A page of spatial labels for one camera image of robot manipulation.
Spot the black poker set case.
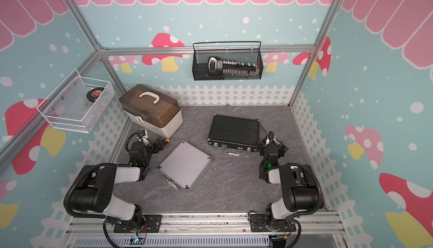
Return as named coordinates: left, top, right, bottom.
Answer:
left=207, top=115, right=260, bottom=152

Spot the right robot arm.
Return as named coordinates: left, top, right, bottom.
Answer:
left=248, top=131, right=324, bottom=232

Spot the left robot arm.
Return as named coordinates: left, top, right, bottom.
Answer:
left=63, top=129, right=170, bottom=234

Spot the silver poker set case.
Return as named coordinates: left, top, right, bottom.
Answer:
left=158, top=140, right=213, bottom=192

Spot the socket bit set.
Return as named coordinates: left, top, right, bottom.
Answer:
left=206, top=57, right=260, bottom=80

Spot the brown lid white toolbox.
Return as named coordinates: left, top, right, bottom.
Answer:
left=119, top=84, right=183, bottom=138

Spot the black tape roll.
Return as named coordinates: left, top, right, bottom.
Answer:
left=86, top=87, right=105, bottom=103

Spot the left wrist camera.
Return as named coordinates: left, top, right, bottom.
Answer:
left=137, top=129, right=148, bottom=139

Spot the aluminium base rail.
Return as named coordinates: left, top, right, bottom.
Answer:
left=60, top=210, right=349, bottom=248

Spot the white wire wall basket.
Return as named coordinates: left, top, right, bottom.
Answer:
left=37, top=70, right=115, bottom=134

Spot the black wire wall basket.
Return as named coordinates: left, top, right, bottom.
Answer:
left=192, top=41, right=264, bottom=81

